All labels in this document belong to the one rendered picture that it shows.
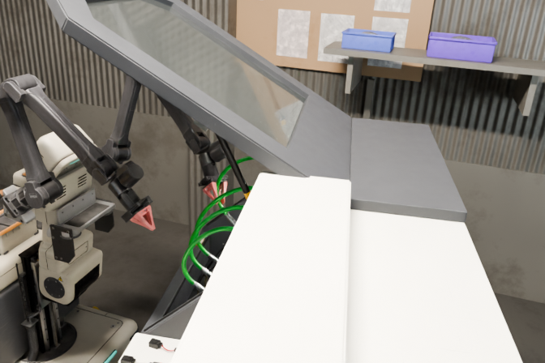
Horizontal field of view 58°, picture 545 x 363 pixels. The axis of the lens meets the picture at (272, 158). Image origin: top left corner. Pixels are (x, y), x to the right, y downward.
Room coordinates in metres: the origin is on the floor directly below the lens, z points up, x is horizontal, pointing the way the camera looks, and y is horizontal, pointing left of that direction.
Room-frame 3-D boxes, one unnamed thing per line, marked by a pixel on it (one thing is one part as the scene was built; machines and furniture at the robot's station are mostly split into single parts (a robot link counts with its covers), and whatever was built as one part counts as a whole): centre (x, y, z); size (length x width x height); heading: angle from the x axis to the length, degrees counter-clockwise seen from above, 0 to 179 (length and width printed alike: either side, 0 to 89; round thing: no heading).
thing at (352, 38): (2.79, -0.50, 1.65); 0.28 x 0.19 x 0.09; 73
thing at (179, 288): (1.50, 0.31, 0.87); 0.62 x 0.04 x 0.16; 172
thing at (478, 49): (2.64, -0.96, 1.66); 0.33 x 0.23 x 0.11; 73
